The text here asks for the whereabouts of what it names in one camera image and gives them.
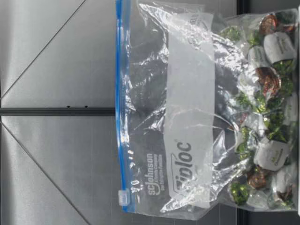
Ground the clear zip bag with candies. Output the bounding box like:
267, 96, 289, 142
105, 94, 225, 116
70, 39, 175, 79
115, 0, 299, 221

